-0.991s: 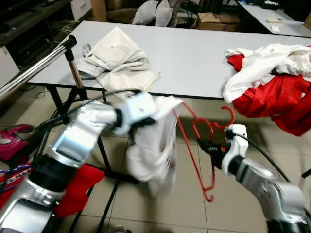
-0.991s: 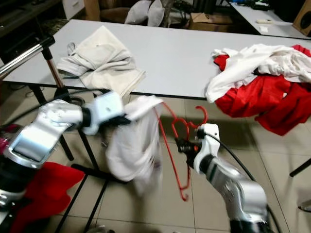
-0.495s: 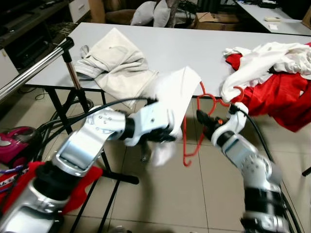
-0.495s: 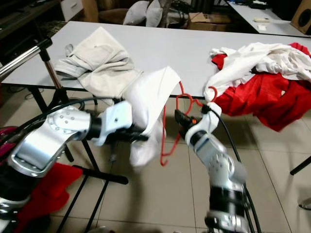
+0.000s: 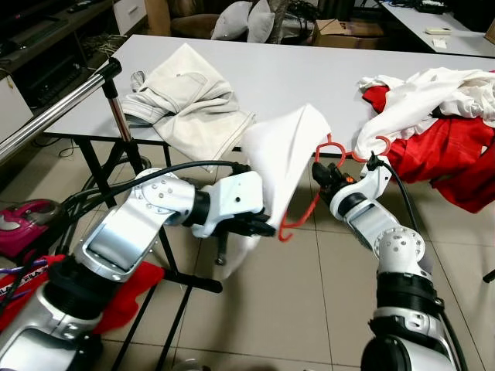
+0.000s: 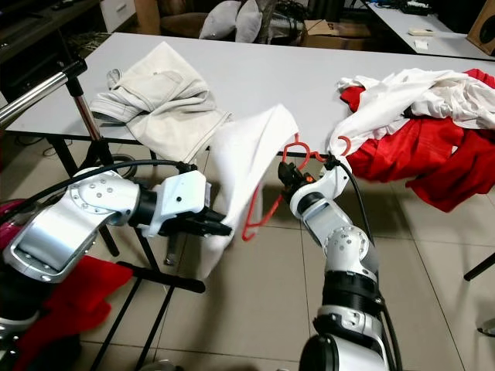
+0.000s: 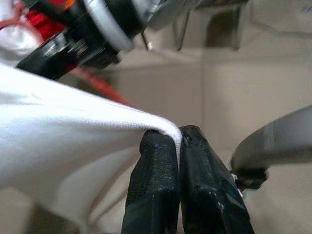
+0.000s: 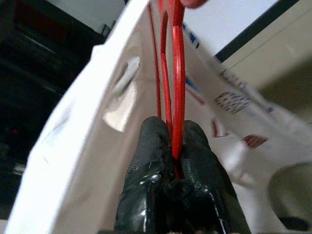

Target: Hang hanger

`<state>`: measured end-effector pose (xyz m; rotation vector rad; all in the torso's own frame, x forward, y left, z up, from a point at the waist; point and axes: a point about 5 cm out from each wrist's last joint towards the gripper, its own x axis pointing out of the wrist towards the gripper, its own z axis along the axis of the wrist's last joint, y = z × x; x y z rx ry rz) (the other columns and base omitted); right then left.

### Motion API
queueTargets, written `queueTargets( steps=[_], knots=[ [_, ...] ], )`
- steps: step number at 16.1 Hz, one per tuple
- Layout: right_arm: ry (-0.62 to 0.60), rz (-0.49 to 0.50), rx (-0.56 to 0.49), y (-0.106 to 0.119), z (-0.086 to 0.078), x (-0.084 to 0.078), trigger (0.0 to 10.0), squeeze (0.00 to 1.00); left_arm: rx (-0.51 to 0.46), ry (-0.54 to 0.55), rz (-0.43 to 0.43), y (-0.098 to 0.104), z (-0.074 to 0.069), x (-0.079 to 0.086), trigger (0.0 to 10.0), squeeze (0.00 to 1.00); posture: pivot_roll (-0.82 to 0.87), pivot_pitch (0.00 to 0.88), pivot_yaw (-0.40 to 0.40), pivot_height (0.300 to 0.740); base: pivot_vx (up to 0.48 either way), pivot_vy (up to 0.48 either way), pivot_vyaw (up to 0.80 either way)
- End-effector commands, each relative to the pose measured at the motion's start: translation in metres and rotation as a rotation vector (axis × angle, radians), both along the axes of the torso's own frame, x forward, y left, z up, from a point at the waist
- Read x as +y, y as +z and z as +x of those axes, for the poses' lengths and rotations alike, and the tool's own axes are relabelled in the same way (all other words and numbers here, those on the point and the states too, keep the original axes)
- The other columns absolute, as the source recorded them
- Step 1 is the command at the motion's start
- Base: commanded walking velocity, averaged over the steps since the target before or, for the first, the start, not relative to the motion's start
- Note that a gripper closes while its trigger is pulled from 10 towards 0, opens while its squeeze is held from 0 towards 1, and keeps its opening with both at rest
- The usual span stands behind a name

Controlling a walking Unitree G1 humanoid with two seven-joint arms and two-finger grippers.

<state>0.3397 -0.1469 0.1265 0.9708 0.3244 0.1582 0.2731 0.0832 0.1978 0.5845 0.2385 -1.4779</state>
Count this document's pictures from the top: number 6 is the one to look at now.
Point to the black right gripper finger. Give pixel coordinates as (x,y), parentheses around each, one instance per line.
(291,166)
(285,175)

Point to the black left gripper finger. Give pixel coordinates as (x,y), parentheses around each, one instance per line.
(220,224)
(215,233)

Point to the red plastic hanger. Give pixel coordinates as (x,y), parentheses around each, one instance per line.
(250,232)

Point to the white cloth garment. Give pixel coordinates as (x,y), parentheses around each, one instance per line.
(251,154)

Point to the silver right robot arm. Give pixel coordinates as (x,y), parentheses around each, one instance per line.
(352,247)

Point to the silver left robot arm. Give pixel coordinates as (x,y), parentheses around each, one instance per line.
(77,224)

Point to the red garment pile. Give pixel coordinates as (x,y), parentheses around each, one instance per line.
(433,154)

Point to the white garment pile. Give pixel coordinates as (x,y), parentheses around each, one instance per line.
(410,97)

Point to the brown cardboard box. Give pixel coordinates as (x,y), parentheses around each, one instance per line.
(336,35)

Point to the grey pillow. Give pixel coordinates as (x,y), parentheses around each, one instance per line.
(218,21)
(249,23)

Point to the pink vacuum cleaner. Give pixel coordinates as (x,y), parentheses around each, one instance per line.
(6,216)

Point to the small white card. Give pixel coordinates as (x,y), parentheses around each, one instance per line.
(422,46)

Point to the brown armchair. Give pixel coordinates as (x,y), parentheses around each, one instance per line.
(178,19)

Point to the white remote control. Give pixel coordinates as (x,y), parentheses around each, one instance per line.
(421,32)

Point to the white drawer cabinet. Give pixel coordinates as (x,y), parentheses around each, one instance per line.
(116,11)

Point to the wooden speaker box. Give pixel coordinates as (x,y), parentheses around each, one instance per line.
(483,27)

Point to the black low shelf unit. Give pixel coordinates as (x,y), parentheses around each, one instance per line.
(31,31)

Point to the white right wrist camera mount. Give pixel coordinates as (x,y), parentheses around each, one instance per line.
(329,185)

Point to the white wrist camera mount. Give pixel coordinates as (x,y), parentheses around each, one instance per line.
(182,193)
(329,185)

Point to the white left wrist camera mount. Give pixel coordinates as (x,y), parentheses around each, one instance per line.
(182,193)

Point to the black clothes rack silver rail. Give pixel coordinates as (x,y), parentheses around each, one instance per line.
(39,97)

